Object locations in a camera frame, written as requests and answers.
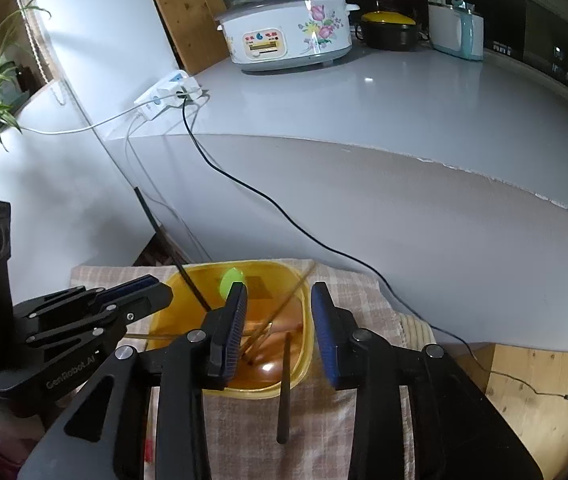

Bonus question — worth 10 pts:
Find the green plastic spoon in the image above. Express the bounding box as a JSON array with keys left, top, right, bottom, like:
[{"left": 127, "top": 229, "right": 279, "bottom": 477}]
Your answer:
[{"left": 218, "top": 267, "right": 246, "bottom": 300}]

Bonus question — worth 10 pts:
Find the white power strip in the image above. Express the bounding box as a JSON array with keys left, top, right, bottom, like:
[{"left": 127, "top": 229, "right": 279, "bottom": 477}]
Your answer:
[{"left": 134, "top": 70, "right": 202, "bottom": 122}]

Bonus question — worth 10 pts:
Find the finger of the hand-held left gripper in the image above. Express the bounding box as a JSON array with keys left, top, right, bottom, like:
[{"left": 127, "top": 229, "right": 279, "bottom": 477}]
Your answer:
[
  {"left": 14, "top": 274, "right": 161, "bottom": 318},
  {"left": 24, "top": 282, "right": 175, "bottom": 361}
]

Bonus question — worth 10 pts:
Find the yellow plastic container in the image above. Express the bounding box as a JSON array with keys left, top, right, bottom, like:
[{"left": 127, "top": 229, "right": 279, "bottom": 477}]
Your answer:
[{"left": 145, "top": 259, "right": 313, "bottom": 401}]

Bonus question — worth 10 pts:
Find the brown red-tipped chopstick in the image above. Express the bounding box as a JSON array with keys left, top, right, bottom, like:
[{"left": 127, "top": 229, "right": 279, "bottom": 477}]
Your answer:
[
  {"left": 241, "top": 317, "right": 275, "bottom": 363},
  {"left": 125, "top": 331, "right": 187, "bottom": 343},
  {"left": 263, "top": 260, "right": 317, "bottom": 333}
]

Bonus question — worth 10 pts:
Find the black pot with yellow lid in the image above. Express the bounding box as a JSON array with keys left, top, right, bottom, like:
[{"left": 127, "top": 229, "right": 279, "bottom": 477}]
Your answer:
[{"left": 354, "top": 10, "right": 421, "bottom": 52}]

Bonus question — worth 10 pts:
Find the pink checked cloth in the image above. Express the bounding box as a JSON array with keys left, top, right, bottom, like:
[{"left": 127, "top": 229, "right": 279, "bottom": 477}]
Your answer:
[{"left": 69, "top": 257, "right": 415, "bottom": 480}]

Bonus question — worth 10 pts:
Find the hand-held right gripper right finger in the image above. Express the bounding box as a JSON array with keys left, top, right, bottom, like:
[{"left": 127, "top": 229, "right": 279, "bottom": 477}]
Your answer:
[{"left": 310, "top": 281, "right": 544, "bottom": 480}]

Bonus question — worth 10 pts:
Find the white and blue appliance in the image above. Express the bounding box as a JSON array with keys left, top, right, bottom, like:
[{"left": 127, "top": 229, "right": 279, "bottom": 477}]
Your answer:
[{"left": 428, "top": 0, "right": 485, "bottom": 62}]

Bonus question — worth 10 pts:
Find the wooden board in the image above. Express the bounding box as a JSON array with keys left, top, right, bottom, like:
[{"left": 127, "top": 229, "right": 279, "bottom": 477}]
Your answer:
[{"left": 141, "top": 0, "right": 229, "bottom": 76}]

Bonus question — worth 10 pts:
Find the white charger plug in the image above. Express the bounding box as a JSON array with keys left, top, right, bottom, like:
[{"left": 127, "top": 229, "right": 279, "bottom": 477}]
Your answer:
[{"left": 156, "top": 77, "right": 202, "bottom": 106}]

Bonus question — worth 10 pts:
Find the white floral rice cooker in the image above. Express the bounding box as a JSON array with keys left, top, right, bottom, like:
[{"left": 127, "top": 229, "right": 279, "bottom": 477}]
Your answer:
[{"left": 214, "top": 0, "right": 361, "bottom": 72}]

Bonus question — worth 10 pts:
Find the light wooden stool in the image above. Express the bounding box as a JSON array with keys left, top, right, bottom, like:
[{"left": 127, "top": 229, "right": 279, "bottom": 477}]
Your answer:
[{"left": 464, "top": 342, "right": 568, "bottom": 480}]

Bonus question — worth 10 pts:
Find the wicker stool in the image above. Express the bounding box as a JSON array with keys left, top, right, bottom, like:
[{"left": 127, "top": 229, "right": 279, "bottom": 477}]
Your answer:
[{"left": 394, "top": 310, "right": 437, "bottom": 361}]

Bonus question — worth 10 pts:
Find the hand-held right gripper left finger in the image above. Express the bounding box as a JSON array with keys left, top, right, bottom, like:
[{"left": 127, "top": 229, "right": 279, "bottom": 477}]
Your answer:
[{"left": 16, "top": 281, "right": 249, "bottom": 480}]

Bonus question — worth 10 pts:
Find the pale green plant pot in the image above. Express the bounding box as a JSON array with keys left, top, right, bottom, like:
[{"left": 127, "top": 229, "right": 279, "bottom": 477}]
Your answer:
[{"left": 0, "top": 62, "right": 32, "bottom": 133}]

